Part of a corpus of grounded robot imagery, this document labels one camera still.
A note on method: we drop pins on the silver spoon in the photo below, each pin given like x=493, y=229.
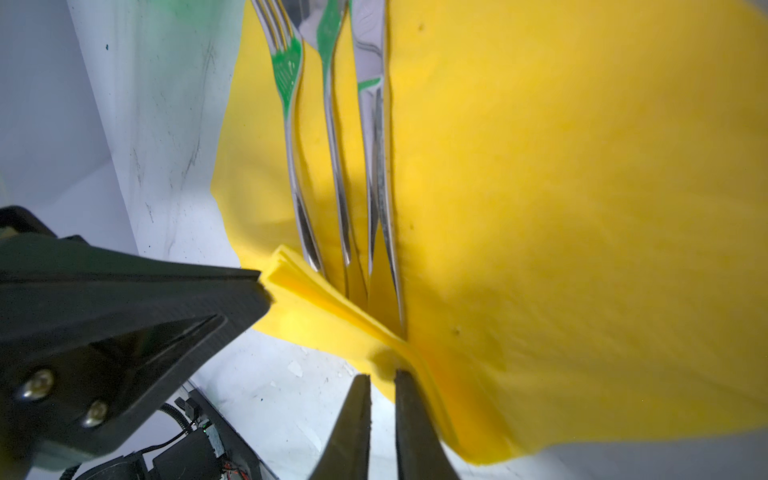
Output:
x=319, y=23

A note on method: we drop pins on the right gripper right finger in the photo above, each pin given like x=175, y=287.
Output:
x=419, y=451

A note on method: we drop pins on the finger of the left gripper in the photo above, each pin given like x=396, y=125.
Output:
x=94, y=341

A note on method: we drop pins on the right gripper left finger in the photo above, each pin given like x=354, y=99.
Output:
x=346, y=455

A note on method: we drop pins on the silver knife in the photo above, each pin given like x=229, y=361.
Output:
x=370, y=40

